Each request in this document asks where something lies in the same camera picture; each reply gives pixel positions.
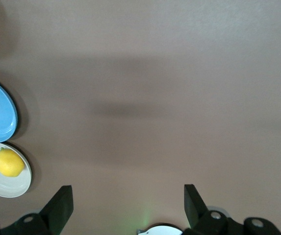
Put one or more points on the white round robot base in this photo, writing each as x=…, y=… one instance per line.
x=161, y=230

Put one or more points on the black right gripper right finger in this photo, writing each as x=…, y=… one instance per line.
x=199, y=210

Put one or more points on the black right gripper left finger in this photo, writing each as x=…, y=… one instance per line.
x=57, y=210

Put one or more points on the yellow lemon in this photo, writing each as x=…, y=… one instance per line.
x=9, y=162

